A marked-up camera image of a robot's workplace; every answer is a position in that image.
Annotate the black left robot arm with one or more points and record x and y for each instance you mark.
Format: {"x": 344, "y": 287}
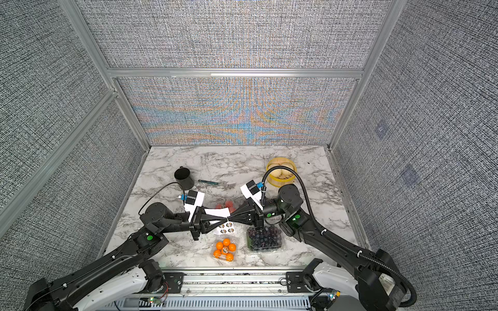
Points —
{"x": 127, "y": 269}

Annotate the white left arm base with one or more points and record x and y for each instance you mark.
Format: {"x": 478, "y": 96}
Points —
{"x": 147, "y": 276}

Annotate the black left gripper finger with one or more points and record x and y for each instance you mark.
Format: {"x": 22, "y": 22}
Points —
{"x": 215, "y": 216}
{"x": 217, "y": 228}

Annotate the clear box of oranges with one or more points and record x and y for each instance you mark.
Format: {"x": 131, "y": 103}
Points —
{"x": 225, "y": 241}

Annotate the black metal cup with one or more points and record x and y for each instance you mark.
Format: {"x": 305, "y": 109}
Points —
{"x": 184, "y": 178}

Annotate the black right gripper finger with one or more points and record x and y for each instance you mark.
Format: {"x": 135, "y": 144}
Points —
{"x": 240, "y": 220}
{"x": 242, "y": 214}

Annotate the clear box of strawberries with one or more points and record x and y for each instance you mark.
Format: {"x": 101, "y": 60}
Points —
{"x": 229, "y": 205}

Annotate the yellow bamboo steamer basket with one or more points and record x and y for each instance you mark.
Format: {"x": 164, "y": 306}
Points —
{"x": 281, "y": 177}

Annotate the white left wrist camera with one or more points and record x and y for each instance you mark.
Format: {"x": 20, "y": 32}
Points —
{"x": 192, "y": 200}

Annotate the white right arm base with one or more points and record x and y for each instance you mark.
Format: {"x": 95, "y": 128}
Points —
{"x": 328, "y": 276}

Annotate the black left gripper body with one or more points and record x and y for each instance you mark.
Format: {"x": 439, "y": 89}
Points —
{"x": 194, "y": 226}

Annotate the clear box of blueberries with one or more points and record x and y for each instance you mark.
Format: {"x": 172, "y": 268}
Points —
{"x": 264, "y": 240}

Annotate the white fruit sticker sheet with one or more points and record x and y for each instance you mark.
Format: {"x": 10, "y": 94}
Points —
{"x": 232, "y": 227}

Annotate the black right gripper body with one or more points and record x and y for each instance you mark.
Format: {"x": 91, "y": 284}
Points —
{"x": 254, "y": 212}

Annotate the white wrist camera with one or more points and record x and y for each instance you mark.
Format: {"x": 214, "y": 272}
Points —
{"x": 192, "y": 200}
{"x": 253, "y": 190}

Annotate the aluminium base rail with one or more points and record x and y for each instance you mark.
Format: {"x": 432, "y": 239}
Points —
{"x": 232, "y": 289}

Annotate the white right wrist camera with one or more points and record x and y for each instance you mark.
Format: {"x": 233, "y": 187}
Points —
{"x": 253, "y": 190}

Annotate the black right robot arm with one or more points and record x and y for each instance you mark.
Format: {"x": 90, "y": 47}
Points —
{"x": 378, "y": 283}

